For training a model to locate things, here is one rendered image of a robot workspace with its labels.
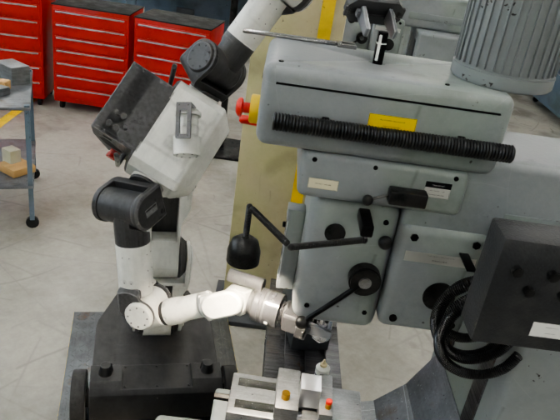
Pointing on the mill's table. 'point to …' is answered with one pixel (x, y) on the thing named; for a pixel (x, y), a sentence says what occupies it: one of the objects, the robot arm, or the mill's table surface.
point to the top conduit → (393, 137)
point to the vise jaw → (285, 411)
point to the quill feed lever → (363, 285)
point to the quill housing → (339, 259)
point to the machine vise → (242, 398)
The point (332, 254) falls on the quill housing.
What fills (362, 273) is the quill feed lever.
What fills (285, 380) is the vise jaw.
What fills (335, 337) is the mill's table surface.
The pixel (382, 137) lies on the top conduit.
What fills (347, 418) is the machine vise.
